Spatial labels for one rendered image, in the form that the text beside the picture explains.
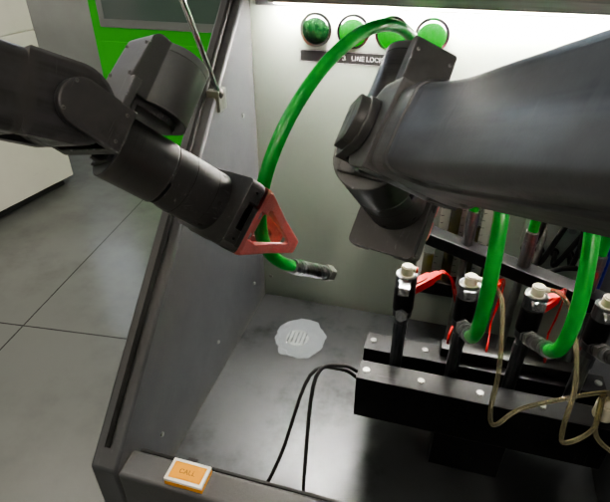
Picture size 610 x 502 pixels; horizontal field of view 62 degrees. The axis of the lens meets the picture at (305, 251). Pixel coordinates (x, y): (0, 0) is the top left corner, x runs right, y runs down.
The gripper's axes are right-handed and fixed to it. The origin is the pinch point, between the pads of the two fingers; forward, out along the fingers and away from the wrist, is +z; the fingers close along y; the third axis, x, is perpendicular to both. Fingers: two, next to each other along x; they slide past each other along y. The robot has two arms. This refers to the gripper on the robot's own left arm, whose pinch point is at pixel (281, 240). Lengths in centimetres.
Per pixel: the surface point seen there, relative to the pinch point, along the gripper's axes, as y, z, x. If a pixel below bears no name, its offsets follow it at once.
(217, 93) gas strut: 27.6, -2.9, -15.8
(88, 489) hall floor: 105, 51, 94
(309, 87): -1.7, -6.6, -14.1
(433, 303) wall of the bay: 20, 54, -5
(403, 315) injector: -0.5, 22.3, 0.8
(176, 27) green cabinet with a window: 264, 49, -94
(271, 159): -1.9, -6.7, -6.1
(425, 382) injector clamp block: -1.4, 32.1, 7.7
